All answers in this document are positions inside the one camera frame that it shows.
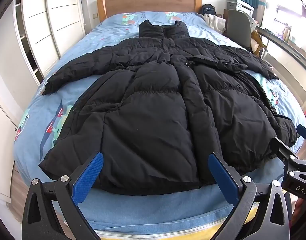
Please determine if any dark blue backpack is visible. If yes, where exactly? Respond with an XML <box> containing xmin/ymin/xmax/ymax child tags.
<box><xmin>200</xmin><ymin>4</ymin><xmax>216</xmax><ymax>16</ymax></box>

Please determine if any white wardrobe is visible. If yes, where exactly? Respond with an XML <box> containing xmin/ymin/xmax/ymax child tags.
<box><xmin>0</xmin><ymin>0</ymin><xmax>85</xmax><ymax>203</ymax></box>

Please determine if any grey office chair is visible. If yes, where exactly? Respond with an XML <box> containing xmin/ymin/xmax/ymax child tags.
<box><xmin>224</xmin><ymin>9</ymin><xmax>256</xmax><ymax>52</ymax></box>

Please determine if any white cloth pile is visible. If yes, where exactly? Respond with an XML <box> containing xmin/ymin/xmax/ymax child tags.
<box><xmin>203</xmin><ymin>14</ymin><xmax>226</xmax><ymax>34</ymax></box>

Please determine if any wooden bed headboard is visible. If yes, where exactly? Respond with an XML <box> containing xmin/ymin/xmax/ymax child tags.
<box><xmin>97</xmin><ymin>0</ymin><xmax>202</xmax><ymax>22</ymax></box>

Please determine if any white printer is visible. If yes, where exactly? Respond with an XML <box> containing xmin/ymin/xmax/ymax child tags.
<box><xmin>226</xmin><ymin>0</ymin><xmax>254</xmax><ymax>17</ymax></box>

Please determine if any black puffer coat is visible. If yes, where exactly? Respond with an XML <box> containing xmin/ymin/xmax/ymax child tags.
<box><xmin>39</xmin><ymin>21</ymin><xmax>297</xmax><ymax>195</ymax></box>

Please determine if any metal desk rail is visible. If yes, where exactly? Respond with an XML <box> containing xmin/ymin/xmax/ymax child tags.
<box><xmin>256</xmin><ymin>26</ymin><xmax>306</xmax><ymax>70</ymax></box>

